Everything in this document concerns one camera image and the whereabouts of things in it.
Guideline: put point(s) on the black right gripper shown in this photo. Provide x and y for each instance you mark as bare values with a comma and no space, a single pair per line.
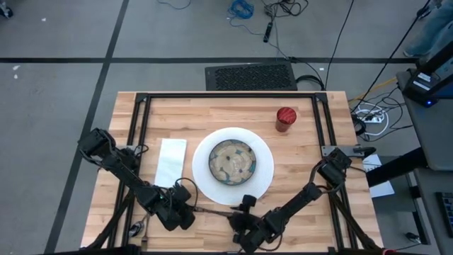
249,232

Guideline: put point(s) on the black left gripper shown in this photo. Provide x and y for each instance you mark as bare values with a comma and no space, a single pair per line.
177,216

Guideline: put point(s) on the silver knife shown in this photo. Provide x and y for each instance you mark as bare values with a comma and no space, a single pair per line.
212,211

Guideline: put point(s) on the white round plate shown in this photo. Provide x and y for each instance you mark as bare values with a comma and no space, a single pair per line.
262,166

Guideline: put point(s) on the blue and beige floral plate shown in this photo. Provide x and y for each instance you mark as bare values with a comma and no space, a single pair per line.
231,161

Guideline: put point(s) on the white cloth napkin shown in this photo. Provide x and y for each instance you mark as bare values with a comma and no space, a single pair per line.
170,161

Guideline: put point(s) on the red textured cup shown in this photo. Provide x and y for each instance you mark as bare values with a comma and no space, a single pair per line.
286,117

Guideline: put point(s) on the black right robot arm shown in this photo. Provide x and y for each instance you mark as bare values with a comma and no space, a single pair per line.
293,205

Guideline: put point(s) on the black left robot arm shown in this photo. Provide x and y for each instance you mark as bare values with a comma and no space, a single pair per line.
124,170

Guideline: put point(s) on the silver spoon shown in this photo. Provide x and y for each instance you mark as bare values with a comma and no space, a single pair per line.
135,229

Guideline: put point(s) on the black floor vent grate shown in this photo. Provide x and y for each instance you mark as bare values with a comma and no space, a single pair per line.
251,76

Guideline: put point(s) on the white paper sheet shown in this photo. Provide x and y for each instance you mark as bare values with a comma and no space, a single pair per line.
384,187

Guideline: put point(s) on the small red object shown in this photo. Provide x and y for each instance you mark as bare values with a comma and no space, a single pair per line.
387,252

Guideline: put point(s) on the black table leg bar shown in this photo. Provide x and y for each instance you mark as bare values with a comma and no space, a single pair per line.
393,169

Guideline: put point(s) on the white power strip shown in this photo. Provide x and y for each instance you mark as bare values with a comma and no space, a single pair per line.
371,119

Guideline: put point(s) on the small black floor object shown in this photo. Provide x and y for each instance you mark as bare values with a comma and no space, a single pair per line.
410,235

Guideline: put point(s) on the grey desk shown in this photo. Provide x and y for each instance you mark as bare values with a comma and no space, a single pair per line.
428,198

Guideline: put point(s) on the grey side table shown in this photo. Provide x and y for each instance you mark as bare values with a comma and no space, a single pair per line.
431,134

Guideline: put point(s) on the black keyboard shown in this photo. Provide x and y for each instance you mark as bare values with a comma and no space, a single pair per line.
446,212

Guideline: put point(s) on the black device with blue light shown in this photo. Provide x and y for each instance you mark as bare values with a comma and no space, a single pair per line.
414,88

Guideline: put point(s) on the black angled beam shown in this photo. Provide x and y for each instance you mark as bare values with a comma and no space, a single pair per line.
439,58

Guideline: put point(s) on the person's leg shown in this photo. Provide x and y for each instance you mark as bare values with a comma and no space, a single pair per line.
430,32

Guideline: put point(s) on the black caster wheel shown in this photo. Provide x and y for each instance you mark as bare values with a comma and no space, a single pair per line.
5,11

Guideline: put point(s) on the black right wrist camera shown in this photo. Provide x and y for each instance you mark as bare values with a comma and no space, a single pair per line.
249,202

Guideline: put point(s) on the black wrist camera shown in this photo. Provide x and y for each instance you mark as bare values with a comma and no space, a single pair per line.
249,202
182,193

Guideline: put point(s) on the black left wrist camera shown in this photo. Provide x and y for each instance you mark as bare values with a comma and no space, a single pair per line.
182,193

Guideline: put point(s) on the black aluminium table frame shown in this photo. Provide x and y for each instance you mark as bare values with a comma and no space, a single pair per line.
230,95

